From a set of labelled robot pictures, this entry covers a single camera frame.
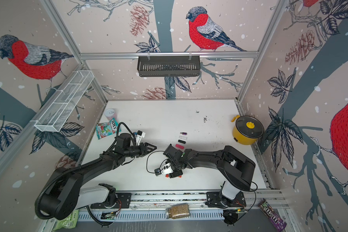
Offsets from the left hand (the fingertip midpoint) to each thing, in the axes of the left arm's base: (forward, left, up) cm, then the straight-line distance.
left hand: (156, 147), depth 82 cm
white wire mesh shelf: (+8, +51, +20) cm, 55 cm away
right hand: (-8, -7, -10) cm, 15 cm away
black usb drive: (+9, -15, -10) cm, 20 cm away
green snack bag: (-35, +40, -10) cm, 54 cm away
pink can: (+30, +39, -7) cm, 50 cm away
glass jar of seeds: (-30, -13, -6) cm, 33 cm away
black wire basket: (+56, -6, +17) cm, 59 cm away
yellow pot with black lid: (+14, -58, -3) cm, 60 cm away
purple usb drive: (+16, -17, -11) cm, 25 cm away
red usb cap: (-13, -6, -10) cm, 18 cm away
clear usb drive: (+12, -16, -10) cm, 23 cm away
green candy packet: (+17, +39, -8) cm, 43 cm away
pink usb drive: (+6, -13, -11) cm, 18 cm away
